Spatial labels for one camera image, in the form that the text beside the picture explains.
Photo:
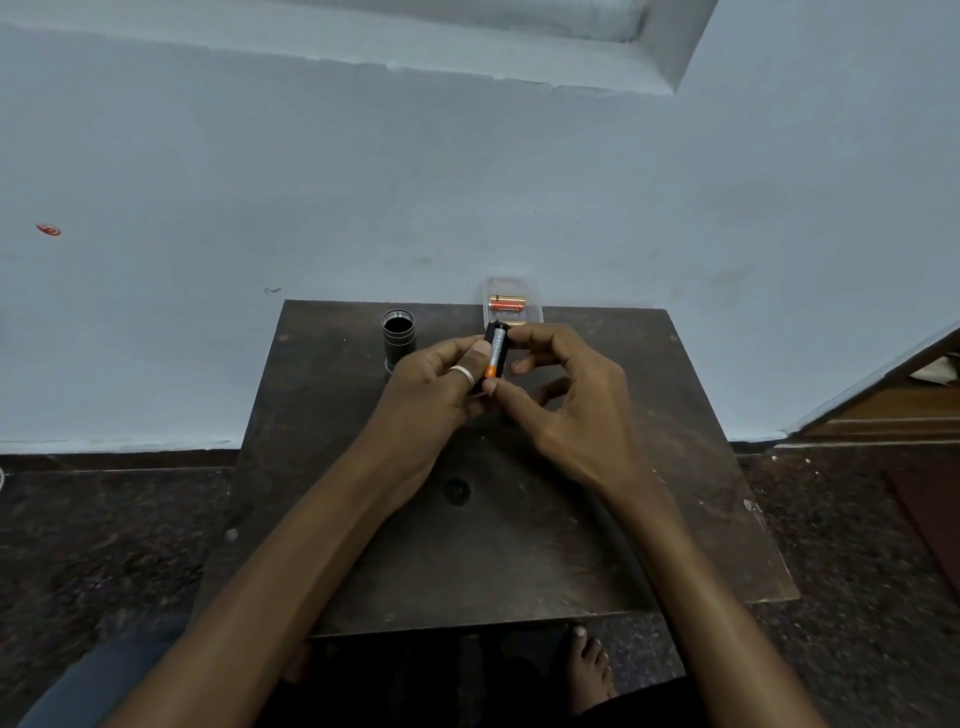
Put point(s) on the person's right hand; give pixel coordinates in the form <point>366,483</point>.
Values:
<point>585,420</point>

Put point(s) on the person's left hand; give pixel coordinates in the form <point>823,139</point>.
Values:
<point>420,397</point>

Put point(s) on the person's right thumb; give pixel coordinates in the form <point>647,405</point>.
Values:
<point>521,418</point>

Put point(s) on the person's right middle finger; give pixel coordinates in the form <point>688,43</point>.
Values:
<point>536,363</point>

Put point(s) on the person's left thumb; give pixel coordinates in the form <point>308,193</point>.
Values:
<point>459,386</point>

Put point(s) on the black cylindrical battery holder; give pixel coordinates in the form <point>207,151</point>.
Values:
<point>503,341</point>

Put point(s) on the black and orange battery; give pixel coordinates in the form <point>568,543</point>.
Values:
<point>492,361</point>

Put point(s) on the person's right forearm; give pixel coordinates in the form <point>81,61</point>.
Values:
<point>697,600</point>

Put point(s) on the person's left forearm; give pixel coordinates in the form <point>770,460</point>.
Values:
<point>300,570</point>

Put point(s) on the black flashlight tube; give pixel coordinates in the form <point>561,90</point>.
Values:
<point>398,341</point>

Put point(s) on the clear plastic box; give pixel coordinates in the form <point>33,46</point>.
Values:
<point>514,289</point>

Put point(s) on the round black flashlight cap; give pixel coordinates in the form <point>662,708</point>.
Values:
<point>457,491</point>

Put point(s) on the person's bare foot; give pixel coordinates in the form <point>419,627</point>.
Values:
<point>589,671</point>

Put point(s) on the dark red floor mat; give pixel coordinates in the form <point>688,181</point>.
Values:
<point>934,517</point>

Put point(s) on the person's grey trousers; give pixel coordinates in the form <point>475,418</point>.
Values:
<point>97,682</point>

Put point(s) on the wooden door frame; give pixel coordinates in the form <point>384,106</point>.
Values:
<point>885,405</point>

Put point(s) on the red wall sticker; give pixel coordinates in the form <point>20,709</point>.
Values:
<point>48,229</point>

